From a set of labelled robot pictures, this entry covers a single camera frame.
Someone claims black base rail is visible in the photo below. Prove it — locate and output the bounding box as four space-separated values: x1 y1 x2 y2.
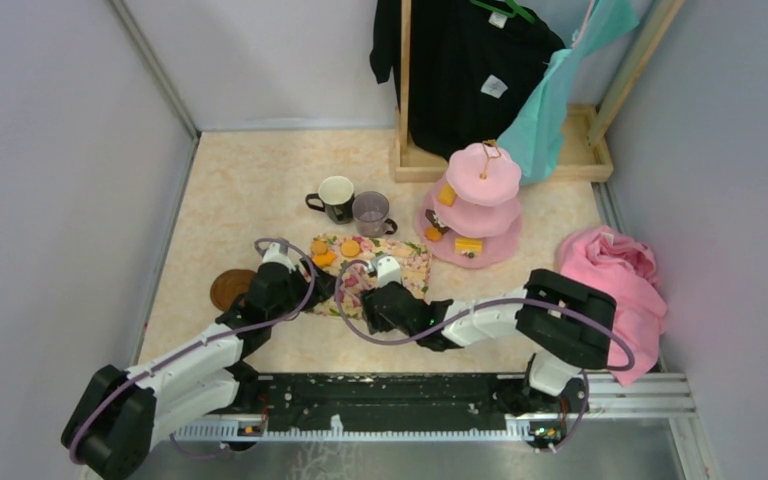
171 372 697 452

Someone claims wooden clothes rack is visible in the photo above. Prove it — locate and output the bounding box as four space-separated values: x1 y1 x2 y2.
390 0 684 183

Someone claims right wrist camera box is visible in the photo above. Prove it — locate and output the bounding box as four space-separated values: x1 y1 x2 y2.
369 255 402 288

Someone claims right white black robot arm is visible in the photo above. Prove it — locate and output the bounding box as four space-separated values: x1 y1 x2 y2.
360 269 618 412

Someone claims chocolate triangle cake slice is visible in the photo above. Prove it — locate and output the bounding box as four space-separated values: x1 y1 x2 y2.
425 209 449 233

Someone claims black mug white inside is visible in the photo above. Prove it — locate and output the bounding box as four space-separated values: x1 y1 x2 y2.
305 176 355 225

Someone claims floral rectangular tray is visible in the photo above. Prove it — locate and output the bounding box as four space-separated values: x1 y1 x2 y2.
310 234 431 320

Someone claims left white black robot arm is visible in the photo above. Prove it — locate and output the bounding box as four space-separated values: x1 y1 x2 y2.
61 262 336 479

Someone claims pink three-tier cake stand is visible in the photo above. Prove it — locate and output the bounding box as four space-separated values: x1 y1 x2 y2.
415 140 523 269

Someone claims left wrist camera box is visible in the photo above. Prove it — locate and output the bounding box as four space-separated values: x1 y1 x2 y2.
258 239 296 272

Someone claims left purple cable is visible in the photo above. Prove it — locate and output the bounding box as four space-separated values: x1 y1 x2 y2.
67 237 319 466

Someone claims grey mug black handle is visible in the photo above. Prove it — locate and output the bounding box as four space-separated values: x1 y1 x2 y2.
352 191 398 238

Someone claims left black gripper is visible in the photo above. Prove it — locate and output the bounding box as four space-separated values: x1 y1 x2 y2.
268 255 342 325

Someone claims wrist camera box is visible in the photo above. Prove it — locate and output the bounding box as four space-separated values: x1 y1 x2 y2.
258 239 296 272
369 255 402 288

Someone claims green clothes hanger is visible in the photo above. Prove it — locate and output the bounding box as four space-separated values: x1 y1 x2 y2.
470 0 536 24

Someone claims brown round coaster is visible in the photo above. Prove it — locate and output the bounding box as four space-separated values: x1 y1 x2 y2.
209 269 256 312

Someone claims round dotted biscuit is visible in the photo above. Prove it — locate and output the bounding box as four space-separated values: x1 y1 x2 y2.
340 239 361 258

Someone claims round orange cookie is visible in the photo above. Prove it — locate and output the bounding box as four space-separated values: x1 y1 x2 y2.
311 240 330 256

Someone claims orange fish-shaped cake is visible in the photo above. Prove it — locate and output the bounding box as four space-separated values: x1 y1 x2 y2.
312 251 337 269

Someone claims pink crumpled towel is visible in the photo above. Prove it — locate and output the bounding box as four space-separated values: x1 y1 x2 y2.
556 226 668 387

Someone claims yellow rectangular biscuit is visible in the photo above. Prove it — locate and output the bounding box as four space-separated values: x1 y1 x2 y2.
437 182 458 207

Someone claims teal garment hanging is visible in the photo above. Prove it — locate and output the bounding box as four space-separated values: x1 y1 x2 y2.
497 0 639 185

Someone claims yellow layered cake slice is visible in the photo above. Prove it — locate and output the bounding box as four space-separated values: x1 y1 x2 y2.
454 236 484 258

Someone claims orange flower-shaped cookie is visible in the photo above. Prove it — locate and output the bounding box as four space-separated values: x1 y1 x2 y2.
424 226 443 242

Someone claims black t-shirt on hanger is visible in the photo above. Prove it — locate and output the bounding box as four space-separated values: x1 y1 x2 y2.
369 0 566 159

